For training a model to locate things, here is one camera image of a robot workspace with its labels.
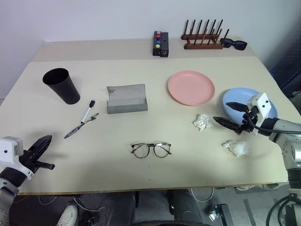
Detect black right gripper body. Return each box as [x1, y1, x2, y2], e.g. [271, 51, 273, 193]
[234, 105, 260, 135]

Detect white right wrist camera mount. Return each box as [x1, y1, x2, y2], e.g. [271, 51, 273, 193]
[246, 92, 270, 137]

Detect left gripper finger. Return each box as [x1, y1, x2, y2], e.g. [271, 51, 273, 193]
[27, 135, 53, 159]
[34, 161, 56, 170]

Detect pink plate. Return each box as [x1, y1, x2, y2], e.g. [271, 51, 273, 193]
[167, 70, 216, 107]

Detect dark rounded shape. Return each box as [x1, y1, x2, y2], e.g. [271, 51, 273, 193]
[165, 188, 204, 226]

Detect crumpled white tissue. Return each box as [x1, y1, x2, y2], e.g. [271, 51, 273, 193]
[193, 113, 214, 132]
[222, 139, 250, 158]

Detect white shoe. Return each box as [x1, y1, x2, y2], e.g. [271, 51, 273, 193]
[55, 204, 79, 226]

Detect tortoiseshell round eyeglasses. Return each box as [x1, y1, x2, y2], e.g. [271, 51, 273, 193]
[130, 141, 173, 159]

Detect grey open glasses case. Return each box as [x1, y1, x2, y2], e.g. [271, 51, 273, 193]
[106, 83, 149, 115]

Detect black plastic cup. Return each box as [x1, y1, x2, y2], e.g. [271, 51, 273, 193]
[42, 68, 81, 105]

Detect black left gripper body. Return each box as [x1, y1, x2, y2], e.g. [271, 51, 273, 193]
[18, 148, 40, 174]

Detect white marker with black cap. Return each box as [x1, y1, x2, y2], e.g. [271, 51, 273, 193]
[80, 99, 96, 124]

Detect black sunglasses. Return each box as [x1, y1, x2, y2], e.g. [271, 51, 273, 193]
[219, 38, 248, 51]

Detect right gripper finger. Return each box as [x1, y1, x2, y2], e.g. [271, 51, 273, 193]
[226, 101, 248, 113]
[212, 116, 241, 132]

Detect grey ballpoint pen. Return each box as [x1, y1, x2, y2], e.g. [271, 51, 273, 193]
[63, 113, 100, 139]

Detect blue plate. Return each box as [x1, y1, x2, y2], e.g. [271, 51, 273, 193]
[222, 87, 278, 125]

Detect black metal floor stand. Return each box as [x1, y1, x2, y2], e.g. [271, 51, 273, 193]
[206, 202, 232, 226]

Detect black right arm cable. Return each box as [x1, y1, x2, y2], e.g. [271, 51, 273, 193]
[248, 116, 301, 135]

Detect wooden peg rack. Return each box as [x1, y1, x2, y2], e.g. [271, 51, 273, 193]
[181, 19, 230, 50]

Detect black box with coloured buttons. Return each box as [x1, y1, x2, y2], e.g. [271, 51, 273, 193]
[152, 31, 163, 57]

